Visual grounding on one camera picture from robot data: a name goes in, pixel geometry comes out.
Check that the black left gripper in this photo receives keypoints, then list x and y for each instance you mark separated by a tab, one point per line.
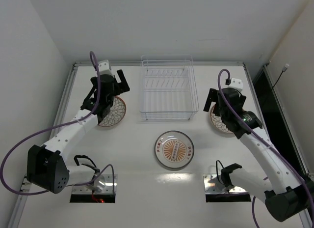
115	88

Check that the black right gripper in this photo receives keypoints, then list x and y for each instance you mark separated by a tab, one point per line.
214	100

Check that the floral brown-rim plate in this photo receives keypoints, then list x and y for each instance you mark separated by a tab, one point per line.
116	114
218	125

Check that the orange sunburst plate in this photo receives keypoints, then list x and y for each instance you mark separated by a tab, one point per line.
174	150

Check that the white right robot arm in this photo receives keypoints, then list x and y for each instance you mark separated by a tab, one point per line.
285	193

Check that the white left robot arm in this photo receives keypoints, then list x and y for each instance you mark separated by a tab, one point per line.
46	164

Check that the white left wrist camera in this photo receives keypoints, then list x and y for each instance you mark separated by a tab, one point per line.
105	68

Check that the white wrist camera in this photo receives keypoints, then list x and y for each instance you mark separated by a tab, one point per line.
234	83
105	68

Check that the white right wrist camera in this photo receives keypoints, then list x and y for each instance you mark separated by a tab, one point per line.
234	83

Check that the white wire dish rack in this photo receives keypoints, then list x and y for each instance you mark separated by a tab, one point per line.
168	88

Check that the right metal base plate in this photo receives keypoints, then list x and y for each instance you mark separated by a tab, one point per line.
214	187

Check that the metal base plate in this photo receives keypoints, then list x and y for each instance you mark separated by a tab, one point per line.
214	187
104	185

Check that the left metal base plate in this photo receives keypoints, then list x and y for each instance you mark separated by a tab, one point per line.
104	185

